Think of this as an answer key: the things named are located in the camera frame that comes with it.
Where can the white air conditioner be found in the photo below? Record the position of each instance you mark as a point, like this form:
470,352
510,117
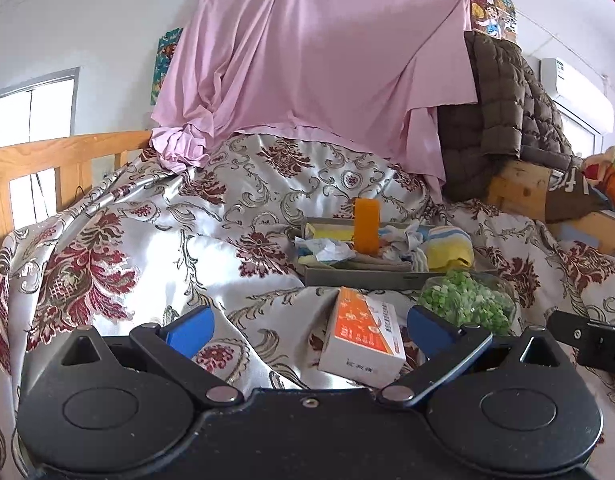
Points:
577,92

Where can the teal wall poster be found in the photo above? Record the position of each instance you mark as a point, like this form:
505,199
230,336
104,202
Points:
165,60

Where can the brown cloth with white print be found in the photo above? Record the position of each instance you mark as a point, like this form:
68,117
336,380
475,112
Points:
570,200

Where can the colourful striped towel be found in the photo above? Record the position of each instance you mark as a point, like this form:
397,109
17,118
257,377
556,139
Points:
447,235

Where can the cartoon wall poster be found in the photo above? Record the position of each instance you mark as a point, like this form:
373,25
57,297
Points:
492,10

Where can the grey tray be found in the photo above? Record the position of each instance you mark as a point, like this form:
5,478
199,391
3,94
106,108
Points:
357,278

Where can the grey framed window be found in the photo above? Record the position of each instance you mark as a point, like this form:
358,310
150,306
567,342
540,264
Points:
47,105

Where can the wooden bed rail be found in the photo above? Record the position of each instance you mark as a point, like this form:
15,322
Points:
47,152

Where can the colourful printed pillow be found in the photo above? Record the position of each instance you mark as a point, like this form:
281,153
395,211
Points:
612,175

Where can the wooden crate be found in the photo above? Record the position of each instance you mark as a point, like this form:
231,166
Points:
517,185

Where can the bag of green pieces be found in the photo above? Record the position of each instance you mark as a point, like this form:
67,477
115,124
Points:
462,300

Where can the brown quilted jacket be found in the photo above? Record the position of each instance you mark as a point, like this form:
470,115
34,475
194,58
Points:
502,110

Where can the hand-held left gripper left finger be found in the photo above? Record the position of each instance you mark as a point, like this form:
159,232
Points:
192,331

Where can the pink sheet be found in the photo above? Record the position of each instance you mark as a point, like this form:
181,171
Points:
312,60

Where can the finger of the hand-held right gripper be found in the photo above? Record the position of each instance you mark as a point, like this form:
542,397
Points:
602,347

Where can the white and orange box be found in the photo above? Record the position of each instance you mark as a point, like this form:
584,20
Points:
362,340

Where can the orange ribbed cup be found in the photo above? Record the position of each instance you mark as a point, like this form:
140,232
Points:
366,227

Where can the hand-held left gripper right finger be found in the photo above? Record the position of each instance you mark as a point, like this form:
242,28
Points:
427,332

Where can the floral satin blanket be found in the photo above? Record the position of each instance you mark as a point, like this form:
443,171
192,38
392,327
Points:
162,260

